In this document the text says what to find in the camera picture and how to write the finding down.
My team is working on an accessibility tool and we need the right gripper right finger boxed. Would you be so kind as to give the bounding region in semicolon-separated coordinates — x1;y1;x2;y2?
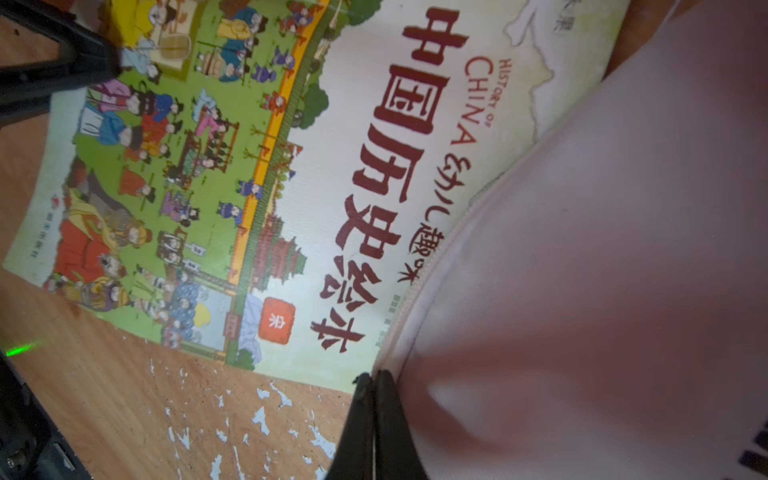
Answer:
373;370;428;480

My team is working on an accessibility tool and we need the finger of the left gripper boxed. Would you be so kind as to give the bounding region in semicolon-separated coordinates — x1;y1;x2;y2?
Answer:
1;1;120;127

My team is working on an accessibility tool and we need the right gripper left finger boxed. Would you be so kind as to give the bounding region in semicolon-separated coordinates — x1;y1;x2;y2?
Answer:
326;373;375;480

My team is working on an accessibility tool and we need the green history picture book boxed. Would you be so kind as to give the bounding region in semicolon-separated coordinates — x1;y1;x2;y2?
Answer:
4;0;628;391

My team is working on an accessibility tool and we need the white backpack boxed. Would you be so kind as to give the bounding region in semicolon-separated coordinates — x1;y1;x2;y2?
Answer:
387;1;767;479

